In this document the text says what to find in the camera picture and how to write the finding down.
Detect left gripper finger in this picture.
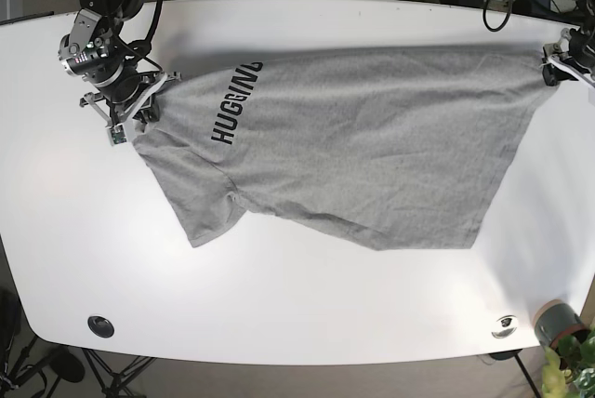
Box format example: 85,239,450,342
562,59,594,89
539,41,573,88

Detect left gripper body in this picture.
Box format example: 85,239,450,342
562,29,594,69

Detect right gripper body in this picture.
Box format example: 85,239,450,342
60,40,154,111

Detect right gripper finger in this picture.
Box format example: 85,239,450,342
79,92,140,146
130,72,182,125

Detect grey T-shirt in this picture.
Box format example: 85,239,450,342
133,47,554,250

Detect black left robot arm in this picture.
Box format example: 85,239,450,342
482,0,594,89

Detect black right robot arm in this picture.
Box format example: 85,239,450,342
58,0,181,146

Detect black table grommet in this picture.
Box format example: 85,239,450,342
87,315,115,338

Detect grey plant pot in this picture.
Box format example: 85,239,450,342
532,299,590,349

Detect silver table grommet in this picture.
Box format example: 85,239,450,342
491,315,519,339

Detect green potted plant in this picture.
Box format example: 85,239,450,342
541,329,594,398

